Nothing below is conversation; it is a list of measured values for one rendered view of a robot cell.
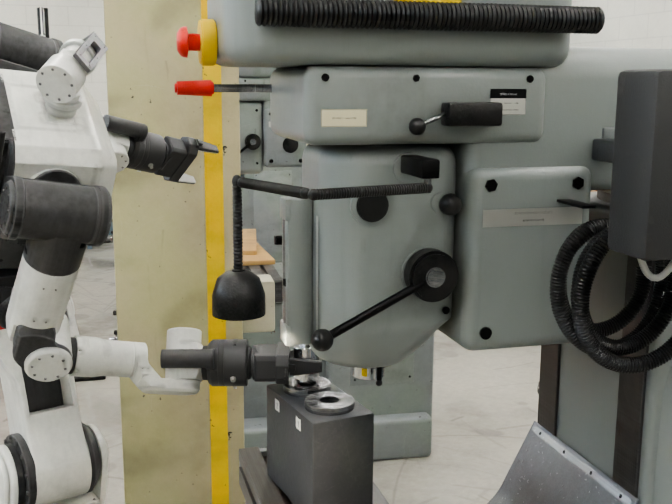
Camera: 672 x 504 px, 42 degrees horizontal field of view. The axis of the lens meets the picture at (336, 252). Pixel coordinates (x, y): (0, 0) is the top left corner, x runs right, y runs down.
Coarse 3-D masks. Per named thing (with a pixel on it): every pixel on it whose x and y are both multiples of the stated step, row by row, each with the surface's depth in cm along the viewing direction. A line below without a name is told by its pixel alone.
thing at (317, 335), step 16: (416, 256) 118; (432, 256) 117; (448, 256) 118; (416, 272) 117; (432, 272) 117; (448, 272) 118; (416, 288) 117; (432, 288) 118; (448, 288) 118; (384, 304) 116; (352, 320) 116; (320, 336) 114; (336, 336) 115
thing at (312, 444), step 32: (288, 384) 166; (320, 384) 166; (288, 416) 160; (320, 416) 154; (352, 416) 154; (288, 448) 162; (320, 448) 152; (352, 448) 155; (288, 480) 163; (320, 480) 153; (352, 480) 156
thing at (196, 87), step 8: (200, 80) 127; (208, 80) 127; (176, 88) 126; (184, 88) 126; (192, 88) 126; (200, 88) 126; (208, 88) 127; (216, 88) 127; (224, 88) 128; (232, 88) 128; (240, 88) 128; (248, 88) 129; (256, 88) 129; (264, 88) 129
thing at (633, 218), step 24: (624, 72) 100; (648, 72) 96; (624, 96) 100; (648, 96) 95; (624, 120) 100; (648, 120) 96; (624, 144) 100; (648, 144) 96; (624, 168) 100; (648, 168) 96; (624, 192) 101; (648, 192) 96; (624, 216) 101; (648, 216) 97; (624, 240) 101; (648, 240) 97
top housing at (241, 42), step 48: (240, 0) 106; (384, 0) 109; (432, 0) 110; (480, 0) 112; (528, 0) 114; (240, 48) 107; (288, 48) 107; (336, 48) 108; (384, 48) 110; (432, 48) 112; (480, 48) 113; (528, 48) 115
